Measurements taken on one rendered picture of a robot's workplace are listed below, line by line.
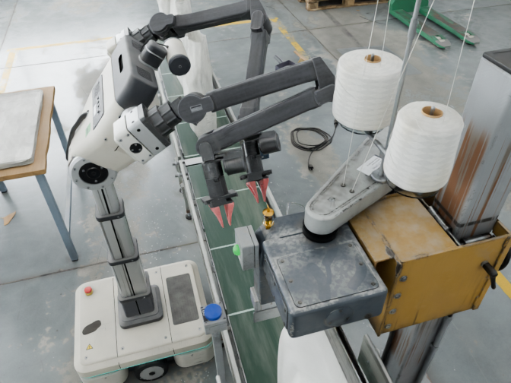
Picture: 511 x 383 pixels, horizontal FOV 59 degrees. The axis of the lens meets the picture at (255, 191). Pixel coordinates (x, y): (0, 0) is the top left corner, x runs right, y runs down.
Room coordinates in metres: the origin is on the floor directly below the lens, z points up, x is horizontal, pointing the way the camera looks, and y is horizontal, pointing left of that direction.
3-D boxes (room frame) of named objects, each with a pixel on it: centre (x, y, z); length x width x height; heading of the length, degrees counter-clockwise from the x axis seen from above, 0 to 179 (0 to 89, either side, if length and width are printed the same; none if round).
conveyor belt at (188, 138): (3.50, 0.56, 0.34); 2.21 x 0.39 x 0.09; 15
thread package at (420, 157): (0.78, -0.36, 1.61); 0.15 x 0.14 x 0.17; 15
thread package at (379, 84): (1.03, -0.29, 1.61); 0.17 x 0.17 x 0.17
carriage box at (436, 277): (0.84, -0.47, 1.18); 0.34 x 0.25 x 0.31; 105
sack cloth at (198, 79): (2.80, 0.38, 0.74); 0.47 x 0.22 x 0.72; 13
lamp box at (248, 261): (0.79, 0.02, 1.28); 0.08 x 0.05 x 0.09; 15
